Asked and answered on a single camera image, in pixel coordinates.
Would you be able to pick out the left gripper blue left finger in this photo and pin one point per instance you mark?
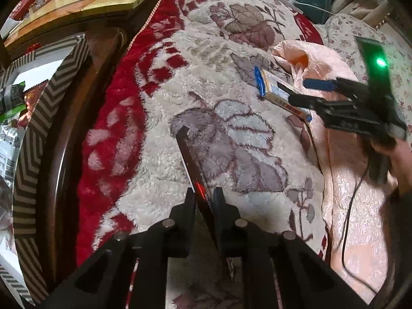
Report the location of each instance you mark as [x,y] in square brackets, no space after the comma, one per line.
[181,232]

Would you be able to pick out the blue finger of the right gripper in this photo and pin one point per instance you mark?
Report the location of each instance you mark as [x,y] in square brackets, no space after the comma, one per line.
[322,85]
[304,101]

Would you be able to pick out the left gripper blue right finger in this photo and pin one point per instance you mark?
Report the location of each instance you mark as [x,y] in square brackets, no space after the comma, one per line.
[225,216]

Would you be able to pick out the dark Nescafe box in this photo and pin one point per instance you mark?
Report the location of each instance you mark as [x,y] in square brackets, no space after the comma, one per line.
[202,194]

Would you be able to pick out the cream wafer biscuit pack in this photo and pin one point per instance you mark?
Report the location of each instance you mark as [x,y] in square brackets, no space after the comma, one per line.
[277,91]

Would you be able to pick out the red snack bag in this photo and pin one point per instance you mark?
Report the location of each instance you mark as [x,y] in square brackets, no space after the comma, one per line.
[31,99]

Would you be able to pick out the white packet back side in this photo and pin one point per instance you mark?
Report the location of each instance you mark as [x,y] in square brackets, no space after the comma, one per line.
[10,144]

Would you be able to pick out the green black snack packet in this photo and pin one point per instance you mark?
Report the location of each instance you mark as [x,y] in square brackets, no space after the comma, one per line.
[11,97]

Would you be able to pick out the right hand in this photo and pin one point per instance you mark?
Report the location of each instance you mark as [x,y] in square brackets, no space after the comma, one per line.
[400,158]

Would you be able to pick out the small floral sofa cover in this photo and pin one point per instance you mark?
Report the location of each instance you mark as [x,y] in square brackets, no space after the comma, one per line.
[371,54]

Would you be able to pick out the floral red white fleece blanket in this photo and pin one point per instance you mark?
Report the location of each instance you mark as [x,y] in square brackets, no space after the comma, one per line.
[193,65]

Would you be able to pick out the pink quilted blanket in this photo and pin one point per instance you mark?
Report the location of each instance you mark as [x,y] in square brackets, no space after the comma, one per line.
[352,204]

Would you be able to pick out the chevron patterned storage box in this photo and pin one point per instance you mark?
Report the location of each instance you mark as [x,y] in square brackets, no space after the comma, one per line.
[70,52]

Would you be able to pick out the wooden glass-top coffee table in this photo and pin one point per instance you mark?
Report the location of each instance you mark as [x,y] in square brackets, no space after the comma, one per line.
[58,13]

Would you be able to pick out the red gift box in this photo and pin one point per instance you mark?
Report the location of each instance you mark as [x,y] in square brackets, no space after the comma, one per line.
[21,9]

